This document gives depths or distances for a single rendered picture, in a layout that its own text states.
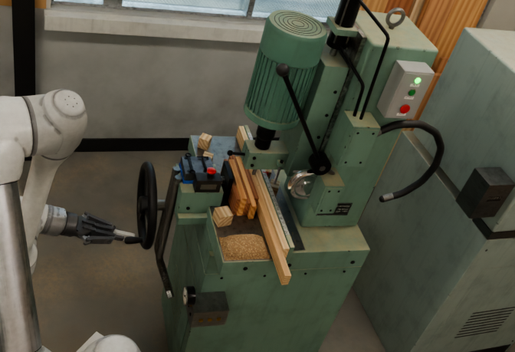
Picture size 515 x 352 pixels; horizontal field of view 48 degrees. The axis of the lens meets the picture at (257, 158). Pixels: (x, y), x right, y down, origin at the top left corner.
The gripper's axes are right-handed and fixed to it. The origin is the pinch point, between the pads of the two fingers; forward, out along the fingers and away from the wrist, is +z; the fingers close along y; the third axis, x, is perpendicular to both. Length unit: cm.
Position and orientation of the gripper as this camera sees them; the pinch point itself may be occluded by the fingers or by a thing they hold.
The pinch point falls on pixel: (123, 235)
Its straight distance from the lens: 195.1
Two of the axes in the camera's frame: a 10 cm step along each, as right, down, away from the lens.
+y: -2.5, -6.5, 7.2
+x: -5.3, 7.1, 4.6
